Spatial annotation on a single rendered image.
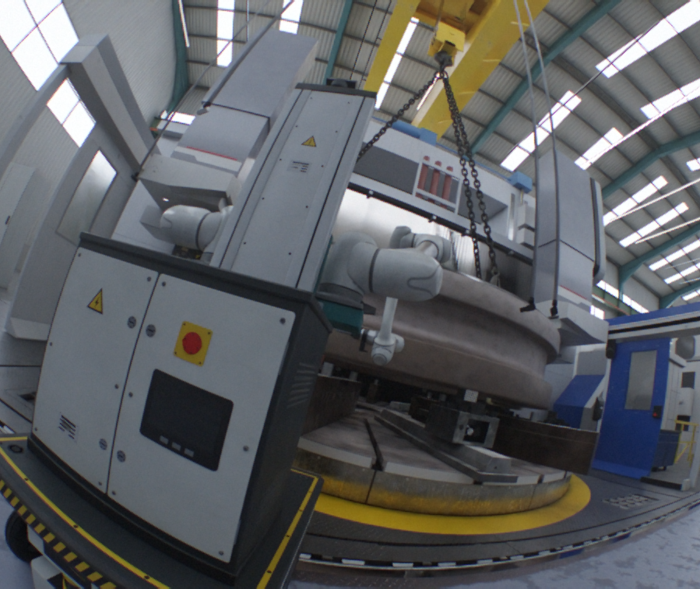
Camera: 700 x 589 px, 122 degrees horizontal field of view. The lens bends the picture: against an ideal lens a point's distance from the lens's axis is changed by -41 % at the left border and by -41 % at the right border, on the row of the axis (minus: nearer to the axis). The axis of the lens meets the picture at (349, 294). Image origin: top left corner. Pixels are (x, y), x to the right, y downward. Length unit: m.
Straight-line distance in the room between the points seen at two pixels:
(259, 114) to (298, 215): 4.30
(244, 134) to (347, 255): 4.14
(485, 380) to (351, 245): 1.94
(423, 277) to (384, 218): 5.29
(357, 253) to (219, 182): 3.24
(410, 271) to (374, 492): 1.40
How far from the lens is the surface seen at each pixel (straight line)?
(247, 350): 0.50
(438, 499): 2.16
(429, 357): 2.50
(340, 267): 1.06
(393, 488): 2.05
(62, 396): 0.76
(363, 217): 6.15
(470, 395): 2.46
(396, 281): 1.02
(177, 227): 1.31
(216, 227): 1.24
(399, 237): 1.66
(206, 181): 4.20
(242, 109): 5.36
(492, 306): 2.83
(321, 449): 1.95
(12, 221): 6.98
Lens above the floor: 0.74
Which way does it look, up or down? 13 degrees up
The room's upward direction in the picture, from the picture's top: 16 degrees clockwise
